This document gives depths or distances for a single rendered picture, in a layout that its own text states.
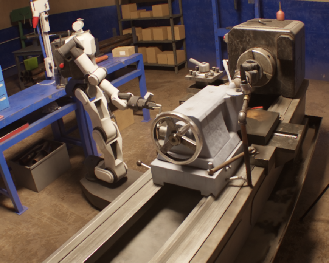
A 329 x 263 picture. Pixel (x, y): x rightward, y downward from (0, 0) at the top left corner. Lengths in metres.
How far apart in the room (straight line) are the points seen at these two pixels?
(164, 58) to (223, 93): 4.72
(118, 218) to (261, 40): 1.57
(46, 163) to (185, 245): 2.28
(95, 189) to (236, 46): 1.57
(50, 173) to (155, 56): 3.73
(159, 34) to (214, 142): 4.93
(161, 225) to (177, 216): 0.09
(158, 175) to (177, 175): 0.10
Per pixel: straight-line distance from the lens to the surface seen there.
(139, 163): 2.04
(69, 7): 8.25
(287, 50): 2.29
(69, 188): 3.21
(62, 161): 3.43
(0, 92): 2.95
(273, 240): 1.83
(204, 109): 1.39
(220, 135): 1.46
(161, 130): 1.48
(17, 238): 2.82
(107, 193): 2.71
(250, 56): 2.19
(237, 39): 2.43
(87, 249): 1.26
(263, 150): 1.66
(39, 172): 3.24
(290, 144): 1.72
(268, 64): 2.18
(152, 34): 6.37
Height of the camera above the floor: 1.68
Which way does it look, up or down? 24 degrees down
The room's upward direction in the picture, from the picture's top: 6 degrees counter-clockwise
